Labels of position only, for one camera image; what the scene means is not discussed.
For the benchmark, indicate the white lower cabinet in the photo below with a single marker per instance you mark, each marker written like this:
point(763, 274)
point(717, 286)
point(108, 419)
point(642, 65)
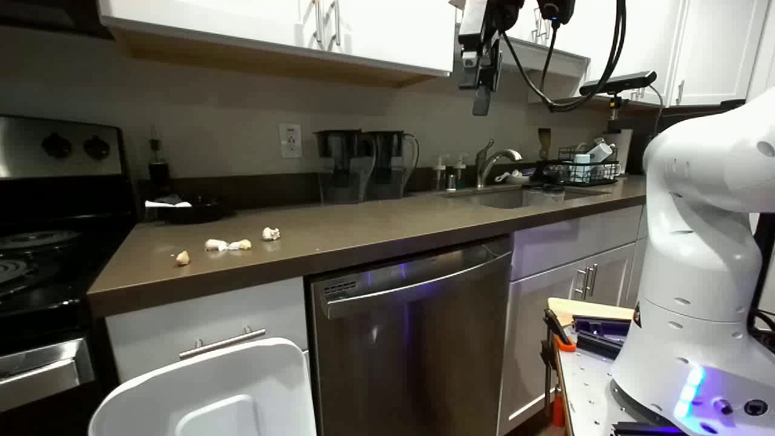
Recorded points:
point(557, 305)

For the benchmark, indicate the dark glass bottle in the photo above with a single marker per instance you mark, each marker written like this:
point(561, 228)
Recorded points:
point(158, 171)

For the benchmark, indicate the white drawer front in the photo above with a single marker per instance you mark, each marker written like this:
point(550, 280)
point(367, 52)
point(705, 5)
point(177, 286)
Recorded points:
point(201, 317)

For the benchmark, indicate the orange black clamp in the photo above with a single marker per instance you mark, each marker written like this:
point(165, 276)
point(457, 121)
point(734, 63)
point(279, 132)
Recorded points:
point(557, 329)

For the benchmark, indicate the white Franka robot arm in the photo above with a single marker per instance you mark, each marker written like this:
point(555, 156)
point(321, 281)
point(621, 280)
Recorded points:
point(703, 243)

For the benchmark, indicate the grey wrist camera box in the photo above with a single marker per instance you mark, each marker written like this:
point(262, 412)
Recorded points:
point(469, 63)

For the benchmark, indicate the steel kitchen sink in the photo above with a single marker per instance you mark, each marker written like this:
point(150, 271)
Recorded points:
point(504, 197)

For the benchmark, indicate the long white garlic peel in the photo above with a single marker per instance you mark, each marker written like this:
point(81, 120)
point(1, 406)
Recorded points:
point(215, 246)

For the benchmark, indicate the white garlic peel chunk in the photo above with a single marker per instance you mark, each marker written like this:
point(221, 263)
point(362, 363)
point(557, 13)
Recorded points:
point(269, 234)

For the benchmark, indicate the black stainless stove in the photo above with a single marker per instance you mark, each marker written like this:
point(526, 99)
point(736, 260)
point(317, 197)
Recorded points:
point(50, 268)

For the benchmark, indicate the small soap bottle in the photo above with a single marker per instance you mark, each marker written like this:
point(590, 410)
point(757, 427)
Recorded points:
point(442, 176)
point(460, 173)

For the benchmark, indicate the white waste bin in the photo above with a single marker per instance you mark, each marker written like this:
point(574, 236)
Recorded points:
point(219, 389)

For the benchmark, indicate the chrome kitchen faucet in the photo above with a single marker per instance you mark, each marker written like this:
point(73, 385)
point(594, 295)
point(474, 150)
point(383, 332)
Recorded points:
point(487, 165)

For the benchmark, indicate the stainless steel dishwasher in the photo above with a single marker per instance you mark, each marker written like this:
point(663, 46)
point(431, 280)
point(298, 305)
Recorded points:
point(402, 347)

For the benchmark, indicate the dish brush in holder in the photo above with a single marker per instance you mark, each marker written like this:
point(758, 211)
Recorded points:
point(546, 146)

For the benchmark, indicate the white wall outlet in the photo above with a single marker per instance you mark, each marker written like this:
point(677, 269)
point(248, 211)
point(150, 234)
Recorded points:
point(288, 139)

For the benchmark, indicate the dark lidded water pitcher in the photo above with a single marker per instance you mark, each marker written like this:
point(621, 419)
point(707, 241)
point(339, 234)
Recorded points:
point(343, 165)

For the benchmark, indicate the robot work table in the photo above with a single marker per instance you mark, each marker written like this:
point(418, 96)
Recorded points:
point(590, 389)

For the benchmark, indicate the small tan garlic peel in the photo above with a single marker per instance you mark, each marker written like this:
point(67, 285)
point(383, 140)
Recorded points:
point(241, 246)

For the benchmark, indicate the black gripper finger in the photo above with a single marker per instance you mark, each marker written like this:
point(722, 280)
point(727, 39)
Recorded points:
point(482, 98)

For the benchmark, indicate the round garlic peel piece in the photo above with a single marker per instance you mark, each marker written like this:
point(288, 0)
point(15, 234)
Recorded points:
point(182, 257)

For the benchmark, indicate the black stereo camera on stand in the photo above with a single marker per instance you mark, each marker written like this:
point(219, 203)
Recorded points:
point(618, 83)

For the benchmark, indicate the black tools on table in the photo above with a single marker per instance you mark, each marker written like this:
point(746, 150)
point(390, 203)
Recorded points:
point(602, 334)

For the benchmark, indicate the white corner upper cabinet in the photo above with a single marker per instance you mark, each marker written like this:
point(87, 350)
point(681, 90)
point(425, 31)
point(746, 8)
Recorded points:
point(711, 45)

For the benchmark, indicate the black stove knob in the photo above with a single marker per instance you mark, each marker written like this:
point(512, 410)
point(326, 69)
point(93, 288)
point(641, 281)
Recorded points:
point(56, 146)
point(98, 148)

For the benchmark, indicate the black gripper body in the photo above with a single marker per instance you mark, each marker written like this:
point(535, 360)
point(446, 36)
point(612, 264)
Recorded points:
point(502, 16)

